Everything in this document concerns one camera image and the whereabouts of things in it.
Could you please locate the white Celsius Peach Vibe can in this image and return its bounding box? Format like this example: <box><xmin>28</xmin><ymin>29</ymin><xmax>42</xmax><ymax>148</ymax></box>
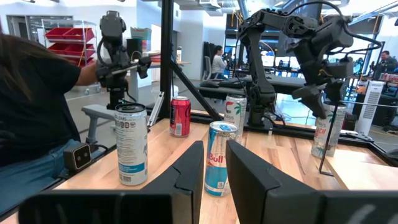
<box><xmin>223</xmin><ymin>93</ymin><xmax>248</xmax><ymax>146</ymax></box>
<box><xmin>310</xmin><ymin>101</ymin><xmax>347</xmax><ymax>159</ymax></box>

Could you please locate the red storage bins shelf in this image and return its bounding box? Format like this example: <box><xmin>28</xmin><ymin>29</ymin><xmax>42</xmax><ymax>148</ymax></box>
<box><xmin>41</xmin><ymin>19</ymin><xmax>98</xmax><ymax>94</ymax></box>

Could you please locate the red Coca-Cola can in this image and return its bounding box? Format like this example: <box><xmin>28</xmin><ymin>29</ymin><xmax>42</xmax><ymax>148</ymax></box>
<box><xmin>169</xmin><ymin>95</ymin><xmax>192</xmax><ymax>138</ymax></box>

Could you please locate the red plastic storage bin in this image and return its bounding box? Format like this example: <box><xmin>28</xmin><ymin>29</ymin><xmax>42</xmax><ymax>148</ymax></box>
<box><xmin>44</xmin><ymin>27</ymin><xmax>73</xmax><ymax>40</ymax></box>
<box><xmin>64</xmin><ymin>43</ymin><xmax>96</xmax><ymax>59</ymax></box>
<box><xmin>47</xmin><ymin>42</ymin><xmax>72</xmax><ymax>55</ymax></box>
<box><xmin>63</xmin><ymin>27</ymin><xmax>95</xmax><ymax>44</ymax></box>

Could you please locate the person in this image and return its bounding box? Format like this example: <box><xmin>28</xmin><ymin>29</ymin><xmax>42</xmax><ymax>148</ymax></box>
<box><xmin>373</xmin><ymin>50</ymin><xmax>398</xmax><ymax>78</ymax></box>
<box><xmin>211</xmin><ymin>45</ymin><xmax>228</xmax><ymax>80</ymax></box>
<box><xmin>0</xmin><ymin>23</ymin><xmax>103</xmax><ymax>215</ymax></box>

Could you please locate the silver aluminium bar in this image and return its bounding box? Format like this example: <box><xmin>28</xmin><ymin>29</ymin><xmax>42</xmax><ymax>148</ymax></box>
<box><xmin>147</xmin><ymin>91</ymin><xmax>165</xmax><ymax>127</ymax></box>

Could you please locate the teal storage box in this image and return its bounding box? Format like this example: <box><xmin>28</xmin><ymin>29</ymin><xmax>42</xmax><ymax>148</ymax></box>
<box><xmin>130</xmin><ymin>27</ymin><xmax>152</xmax><ymax>40</ymax></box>

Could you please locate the blue silver Red Bull can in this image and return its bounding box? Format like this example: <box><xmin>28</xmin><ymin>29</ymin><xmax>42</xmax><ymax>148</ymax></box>
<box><xmin>204</xmin><ymin>121</ymin><xmax>239</xmax><ymax>197</ymax></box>

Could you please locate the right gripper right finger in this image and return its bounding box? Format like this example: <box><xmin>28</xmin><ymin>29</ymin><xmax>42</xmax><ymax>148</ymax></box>
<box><xmin>226</xmin><ymin>139</ymin><xmax>323</xmax><ymax>224</ymax></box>

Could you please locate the black table-level camera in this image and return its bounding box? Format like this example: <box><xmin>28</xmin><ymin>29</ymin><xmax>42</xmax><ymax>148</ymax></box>
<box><xmin>63</xmin><ymin>142</ymin><xmax>93</xmax><ymax>172</ymax></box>

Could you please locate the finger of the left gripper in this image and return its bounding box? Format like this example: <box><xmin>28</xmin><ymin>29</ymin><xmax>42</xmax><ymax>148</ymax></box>
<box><xmin>291</xmin><ymin>83</ymin><xmax>328</xmax><ymax>120</ymax></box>
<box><xmin>325</xmin><ymin>80</ymin><xmax>346</xmax><ymax>103</ymax></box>

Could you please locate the grey office chair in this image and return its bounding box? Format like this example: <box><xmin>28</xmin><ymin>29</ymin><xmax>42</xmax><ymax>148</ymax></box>
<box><xmin>203</xmin><ymin>55</ymin><xmax>214</xmax><ymax>80</ymax></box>

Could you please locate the grey metal stand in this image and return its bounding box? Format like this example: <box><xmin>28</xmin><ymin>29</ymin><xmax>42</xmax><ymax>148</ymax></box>
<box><xmin>81</xmin><ymin>104</ymin><xmax>116</xmax><ymax>144</ymax></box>

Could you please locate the black background desk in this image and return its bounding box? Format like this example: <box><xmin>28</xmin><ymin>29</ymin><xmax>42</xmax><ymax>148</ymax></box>
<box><xmin>198</xmin><ymin>73</ymin><xmax>307</xmax><ymax>96</ymax></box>

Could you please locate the white Celsius Arctic Vibe can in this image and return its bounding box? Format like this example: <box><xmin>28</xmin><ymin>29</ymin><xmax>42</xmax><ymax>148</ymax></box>
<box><xmin>114</xmin><ymin>103</ymin><xmax>149</xmax><ymax>187</ymax></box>

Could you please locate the white tower fan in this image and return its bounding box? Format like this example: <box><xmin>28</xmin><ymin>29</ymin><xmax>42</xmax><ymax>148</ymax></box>
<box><xmin>354</xmin><ymin>80</ymin><xmax>386</xmax><ymax>136</ymax></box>

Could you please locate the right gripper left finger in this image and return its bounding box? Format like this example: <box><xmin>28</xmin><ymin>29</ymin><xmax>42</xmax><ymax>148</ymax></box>
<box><xmin>140</xmin><ymin>140</ymin><xmax>205</xmax><ymax>224</ymax></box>

